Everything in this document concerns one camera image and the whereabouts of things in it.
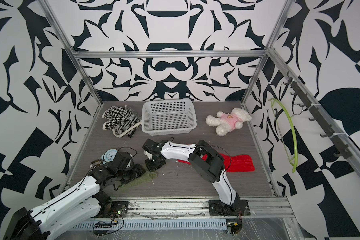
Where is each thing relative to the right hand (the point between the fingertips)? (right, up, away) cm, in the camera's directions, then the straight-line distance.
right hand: (150, 167), depth 87 cm
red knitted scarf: (+49, +2, -2) cm, 49 cm away
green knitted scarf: (-1, -3, -8) cm, 8 cm away
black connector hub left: (-20, -23, -15) cm, 34 cm away
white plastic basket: (+9, +29, +15) cm, 34 cm away
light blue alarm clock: (-24, +7, 0) cm, 25 cm away
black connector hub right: (+42, -23, -16) cm, 51 cm away
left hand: (-4, 0, -5) cm, 6 cm away
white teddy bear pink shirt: (+47, +25, +12) cm, 55 cm away
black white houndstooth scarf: (-20, +27, +9) cm, 34 cm away
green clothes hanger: (+66, +28, -19) cm, 75 cm away
